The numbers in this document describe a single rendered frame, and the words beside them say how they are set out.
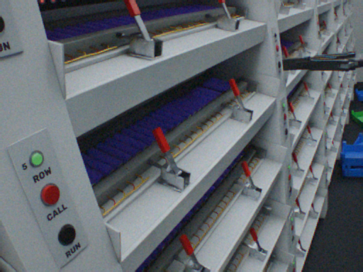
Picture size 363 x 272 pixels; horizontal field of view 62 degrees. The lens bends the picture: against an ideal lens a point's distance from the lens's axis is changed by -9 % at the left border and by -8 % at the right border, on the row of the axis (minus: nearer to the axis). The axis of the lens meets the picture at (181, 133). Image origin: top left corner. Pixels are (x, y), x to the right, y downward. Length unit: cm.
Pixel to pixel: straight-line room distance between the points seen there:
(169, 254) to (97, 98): 34
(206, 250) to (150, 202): 22
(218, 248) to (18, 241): 43
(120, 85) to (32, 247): 18
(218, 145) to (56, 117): 35
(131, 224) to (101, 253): 8
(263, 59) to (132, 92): 51
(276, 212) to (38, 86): 84
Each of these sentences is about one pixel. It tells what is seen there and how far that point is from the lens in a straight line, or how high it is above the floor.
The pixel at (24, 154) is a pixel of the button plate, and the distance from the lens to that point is 28.
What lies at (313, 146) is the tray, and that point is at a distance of 144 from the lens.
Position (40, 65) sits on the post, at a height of 111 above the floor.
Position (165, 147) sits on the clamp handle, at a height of 95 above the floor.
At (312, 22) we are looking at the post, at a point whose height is 101.
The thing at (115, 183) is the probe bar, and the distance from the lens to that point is 44.
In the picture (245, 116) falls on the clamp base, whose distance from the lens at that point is 68.
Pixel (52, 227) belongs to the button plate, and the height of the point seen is 98.
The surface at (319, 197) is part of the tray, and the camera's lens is 178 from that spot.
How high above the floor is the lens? 112
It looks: 20 degrees down
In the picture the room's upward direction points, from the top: 12 degrees counter-clockwise
